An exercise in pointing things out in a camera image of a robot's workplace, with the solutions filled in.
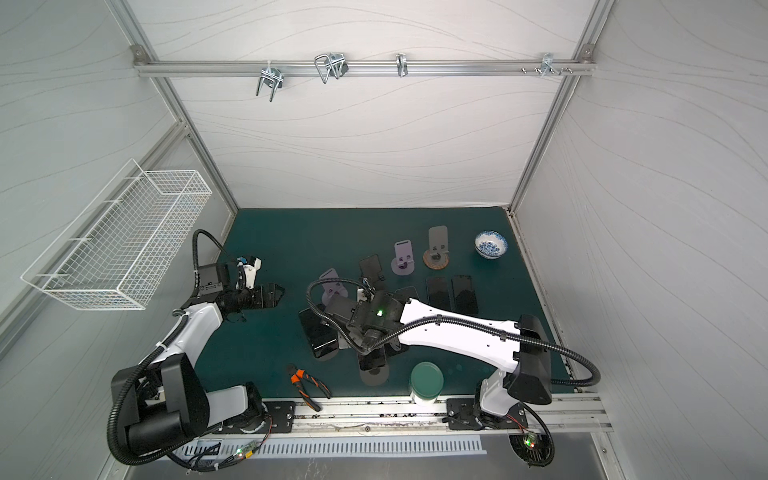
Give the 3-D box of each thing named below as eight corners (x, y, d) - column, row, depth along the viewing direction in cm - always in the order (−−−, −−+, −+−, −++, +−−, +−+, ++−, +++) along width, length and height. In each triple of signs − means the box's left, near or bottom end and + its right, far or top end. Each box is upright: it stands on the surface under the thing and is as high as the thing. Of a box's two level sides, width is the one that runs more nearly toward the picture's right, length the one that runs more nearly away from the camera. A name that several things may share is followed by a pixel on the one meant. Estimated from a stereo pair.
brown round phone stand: (424, 269, 106) (428, 243, 94) (422, 252, 111) (426, 225, 100) (447, 269, 106) (454, 243, 94) (445, 252, 111) (451, 225, 100)
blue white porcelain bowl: (474, 262, 108) (478, 253, 103) (469, 240, 115) (472, 230, 110) (505, 263, 108) (510, 253, 104) (498, 240, 115) (503, 230, 110)
